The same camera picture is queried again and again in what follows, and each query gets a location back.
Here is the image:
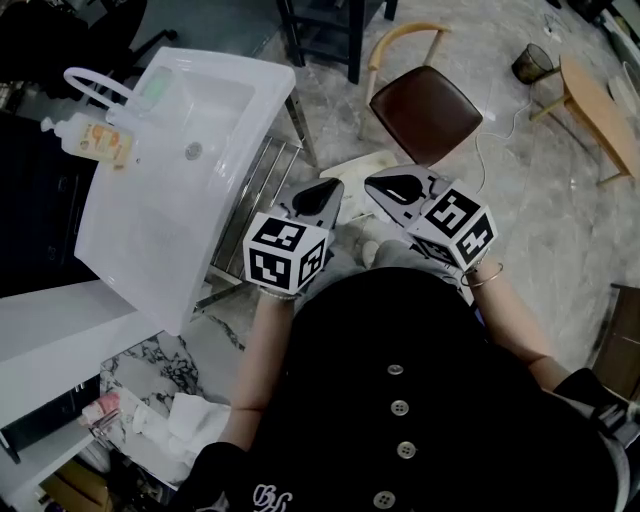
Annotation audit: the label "white cloth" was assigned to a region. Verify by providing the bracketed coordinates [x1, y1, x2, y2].
[167, 392, 234, 464]

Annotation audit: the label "white curved faucet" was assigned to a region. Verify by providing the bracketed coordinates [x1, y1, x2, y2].
[63, 66, 139, 116]

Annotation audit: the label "marble pattern cabinet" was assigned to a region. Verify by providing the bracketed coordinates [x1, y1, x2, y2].
[99, 312, 246, 491]

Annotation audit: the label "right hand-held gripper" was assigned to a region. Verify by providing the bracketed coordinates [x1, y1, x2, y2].
[363, 164, 498, 274]

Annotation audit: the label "black mesh wastebasket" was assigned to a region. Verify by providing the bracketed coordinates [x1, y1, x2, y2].
[510, 42, 555, 85]

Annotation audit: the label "black office chair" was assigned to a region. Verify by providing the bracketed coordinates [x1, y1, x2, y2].
[0, 0, 179, 101]

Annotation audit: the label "brown cardboard box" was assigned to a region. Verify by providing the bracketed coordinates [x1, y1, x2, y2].
[39, 459, 114, 512]

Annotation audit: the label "oval wooden coffee table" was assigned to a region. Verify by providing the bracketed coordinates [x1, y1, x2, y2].
[529, 53, 640, 187]

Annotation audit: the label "white sink basin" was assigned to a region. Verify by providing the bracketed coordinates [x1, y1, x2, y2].
[73, 46, 297, 337]

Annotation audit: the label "wooden chair with brown seat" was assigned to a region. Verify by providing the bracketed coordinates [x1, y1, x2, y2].
[358, 22, 485, 169]

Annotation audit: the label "dark table with white top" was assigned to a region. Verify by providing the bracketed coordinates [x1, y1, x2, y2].
[277, 0, 399, 85]

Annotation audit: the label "tall black appliance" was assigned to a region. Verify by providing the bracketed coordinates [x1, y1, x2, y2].
[0, 112, 109, 299]

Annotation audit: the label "dark wooden furniture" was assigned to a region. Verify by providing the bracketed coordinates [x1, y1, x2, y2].
[592, 282, 640, 401]

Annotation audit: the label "metal sink stand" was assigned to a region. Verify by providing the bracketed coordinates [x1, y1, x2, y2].
[192, 92, 319, 321]

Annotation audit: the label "gold bangle bracelets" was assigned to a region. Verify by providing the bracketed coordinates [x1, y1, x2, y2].
[459, 259, 505, 290]

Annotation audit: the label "white power cable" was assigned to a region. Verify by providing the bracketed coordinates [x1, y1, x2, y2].
[474, 97, 534, 194]

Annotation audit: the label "person's right forearm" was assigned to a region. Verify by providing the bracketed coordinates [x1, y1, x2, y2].
[464, 259, 574, 394]

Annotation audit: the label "soap bottle with orange label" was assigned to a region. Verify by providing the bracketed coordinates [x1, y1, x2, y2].
[40, 112, 135, 171]

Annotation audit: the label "black cabinet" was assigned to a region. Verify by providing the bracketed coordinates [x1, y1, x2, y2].
[0, 374, 101, 464]

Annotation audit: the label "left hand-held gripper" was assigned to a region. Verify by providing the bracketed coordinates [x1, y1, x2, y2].
[242, 177, 346, 301]

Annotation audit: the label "cream plastic basket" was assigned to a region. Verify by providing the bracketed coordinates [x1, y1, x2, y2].
[319, 151, 400, 221]

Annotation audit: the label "person's left forearm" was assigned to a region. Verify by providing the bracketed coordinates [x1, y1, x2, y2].
[219, 292, 301, 446]

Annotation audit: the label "pink bottle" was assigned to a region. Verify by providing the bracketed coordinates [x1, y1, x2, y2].
[79, 391, 122, 426]

